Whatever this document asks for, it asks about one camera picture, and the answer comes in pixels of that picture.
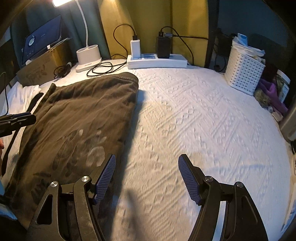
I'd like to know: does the black braided cable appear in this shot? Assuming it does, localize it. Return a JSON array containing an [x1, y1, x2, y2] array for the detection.
[[0, 71, 10, 117]]

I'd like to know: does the black adapter cable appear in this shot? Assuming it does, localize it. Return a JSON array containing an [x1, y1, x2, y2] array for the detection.
[[160, 26, 210, 65]]

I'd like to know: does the black charger adapter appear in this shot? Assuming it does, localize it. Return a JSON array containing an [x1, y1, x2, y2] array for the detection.
[[156, 31, 172, 59]]

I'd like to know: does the white charger adapter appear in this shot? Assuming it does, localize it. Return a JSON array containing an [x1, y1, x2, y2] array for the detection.
[[130, 39, 141, 59]]

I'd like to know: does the laptop with blue screen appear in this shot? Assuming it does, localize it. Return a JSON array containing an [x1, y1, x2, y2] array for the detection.
[[22, 15, 63, 65]]

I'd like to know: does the brown cardboard box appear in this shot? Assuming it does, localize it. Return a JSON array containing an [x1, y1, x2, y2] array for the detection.
[[16, 39, 73, 86]]

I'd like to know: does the black coiled charging cable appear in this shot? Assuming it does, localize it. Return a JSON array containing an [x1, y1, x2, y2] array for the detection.
[[86, 23, 138, 77]]

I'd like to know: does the white desk lamp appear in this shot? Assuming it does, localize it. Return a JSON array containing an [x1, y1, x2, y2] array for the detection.
[[52, 0, 102, 72]]

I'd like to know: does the black bundled cable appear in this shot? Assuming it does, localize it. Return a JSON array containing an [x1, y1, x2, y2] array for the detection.
[[53, 63, 73, 79]]

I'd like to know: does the white plastic bag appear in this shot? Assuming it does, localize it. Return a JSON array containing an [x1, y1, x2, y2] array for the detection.
[[232, 33, 265, 57]]

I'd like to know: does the black strap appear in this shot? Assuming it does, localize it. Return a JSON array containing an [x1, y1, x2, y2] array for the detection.
[[1, 92, 45, 176]]

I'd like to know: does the grey furry item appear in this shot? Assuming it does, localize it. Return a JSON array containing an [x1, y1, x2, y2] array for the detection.
[[254, 89, 270, 109]]

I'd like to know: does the purple cloth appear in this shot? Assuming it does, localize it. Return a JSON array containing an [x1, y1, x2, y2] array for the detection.
[[258, 78, 288, 115]]

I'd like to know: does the white lidded jar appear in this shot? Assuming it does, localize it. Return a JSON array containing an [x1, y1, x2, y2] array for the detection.
[[275, 69, 290, 103]]

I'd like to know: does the white folded garment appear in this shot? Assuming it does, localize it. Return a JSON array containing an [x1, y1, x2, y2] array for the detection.
[[0, 82, 41, 115]]

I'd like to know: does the white plastic basket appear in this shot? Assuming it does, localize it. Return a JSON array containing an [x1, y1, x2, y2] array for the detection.
[[224, 47, 265, 95]]

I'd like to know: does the steel tumbler cup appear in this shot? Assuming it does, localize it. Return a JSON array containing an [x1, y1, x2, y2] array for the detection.
[[279, 102, 296, 142]]

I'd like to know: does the white power strip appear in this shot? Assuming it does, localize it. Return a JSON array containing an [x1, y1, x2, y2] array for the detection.
[[126, 54, 188, 69]]

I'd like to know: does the dark olive t-shirt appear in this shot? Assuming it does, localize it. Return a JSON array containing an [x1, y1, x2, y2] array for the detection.
[[4, 72, 138, 228]]

